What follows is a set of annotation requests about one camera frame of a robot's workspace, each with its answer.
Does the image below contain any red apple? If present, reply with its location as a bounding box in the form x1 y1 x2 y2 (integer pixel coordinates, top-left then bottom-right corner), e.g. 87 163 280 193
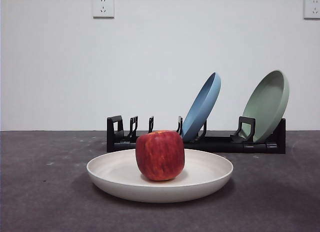
135 130 186 182

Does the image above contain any pale yellow cream plate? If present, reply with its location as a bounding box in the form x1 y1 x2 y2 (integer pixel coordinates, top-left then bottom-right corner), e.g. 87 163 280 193
86 148 234 203

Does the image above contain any blue plate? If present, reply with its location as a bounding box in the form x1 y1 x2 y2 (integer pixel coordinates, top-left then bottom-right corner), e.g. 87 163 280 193
181 72 222 143

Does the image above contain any black plate rack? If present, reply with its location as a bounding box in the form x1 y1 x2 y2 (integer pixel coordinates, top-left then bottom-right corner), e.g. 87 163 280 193
106 115 287 154

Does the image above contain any green plate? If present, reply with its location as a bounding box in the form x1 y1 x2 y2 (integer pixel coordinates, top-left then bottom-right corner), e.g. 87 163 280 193
241 70 290 144

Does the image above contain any white wall socket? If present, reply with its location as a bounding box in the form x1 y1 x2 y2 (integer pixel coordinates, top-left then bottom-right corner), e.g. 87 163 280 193
92 0 115 19
303 0 320 20

